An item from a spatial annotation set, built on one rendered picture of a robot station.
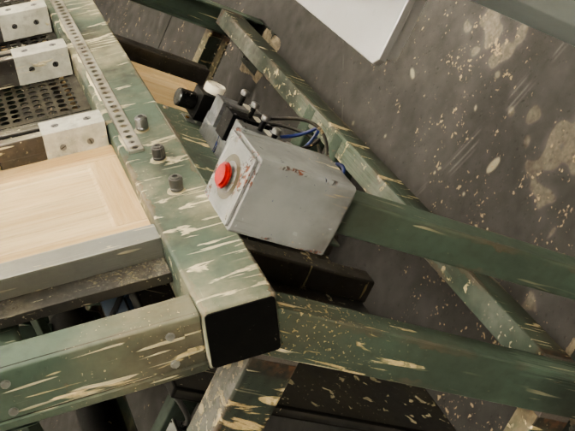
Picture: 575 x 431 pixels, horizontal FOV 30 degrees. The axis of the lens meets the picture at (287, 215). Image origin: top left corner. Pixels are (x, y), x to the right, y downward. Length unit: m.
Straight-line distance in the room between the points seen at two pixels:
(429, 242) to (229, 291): 0.33
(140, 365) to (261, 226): 0.28
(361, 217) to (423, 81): 1.29
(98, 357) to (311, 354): 0.34
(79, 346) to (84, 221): 0.41
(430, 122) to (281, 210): 1.31
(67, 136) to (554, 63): 1.10
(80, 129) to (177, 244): 0.48
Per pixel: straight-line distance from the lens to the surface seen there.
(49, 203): 2.03
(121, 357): 1.61
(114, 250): 1.80
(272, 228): 1.56
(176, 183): 1.90
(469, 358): 1.87
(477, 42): 2.77
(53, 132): 2.15
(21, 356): 1.60
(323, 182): 1.55
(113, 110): 2.24
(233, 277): 1.66
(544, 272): 1.88
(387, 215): 1.66
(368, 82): 3.12
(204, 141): 2.14
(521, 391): 1.98
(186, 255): 1.73
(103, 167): 2.10
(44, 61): 2.56
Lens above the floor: 1.60
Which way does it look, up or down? 29 degrees down
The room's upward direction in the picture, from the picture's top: 74 degrees counter-clockwise
